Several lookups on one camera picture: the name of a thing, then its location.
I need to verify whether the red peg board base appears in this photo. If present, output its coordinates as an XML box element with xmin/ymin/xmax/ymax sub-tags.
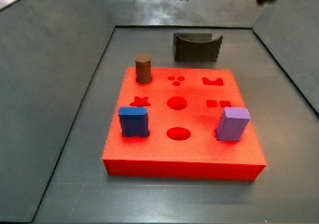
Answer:
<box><xmin>102</xmin><ymin>67</ymin><xmax>266</xmax><ymax>181</ymax></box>

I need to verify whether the black curved fixture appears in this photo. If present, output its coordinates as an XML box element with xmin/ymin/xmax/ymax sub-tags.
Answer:
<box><xmin>173</xmin><ymin>33</ymin><xmax>222</xmax><ymax>62</ymax></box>

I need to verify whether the blue rectangular peg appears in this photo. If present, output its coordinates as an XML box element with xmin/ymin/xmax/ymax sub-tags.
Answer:
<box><xmin>118</xmin><ymin>106</ymin><xmax>149</xmax><ymax>137</ymax></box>

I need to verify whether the brown cylinder peg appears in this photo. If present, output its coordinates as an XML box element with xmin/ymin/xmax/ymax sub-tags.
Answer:
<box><xmin>134</xmin><ymin>54</ymin><xmax>152</xmax><ymax>84</ymax></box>

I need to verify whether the purple rectangular peg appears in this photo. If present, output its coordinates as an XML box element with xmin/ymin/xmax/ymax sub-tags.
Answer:
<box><xmin>216</xmin><ymin>106</ymin><xmax>250</xmax><ymax>142</ymax></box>

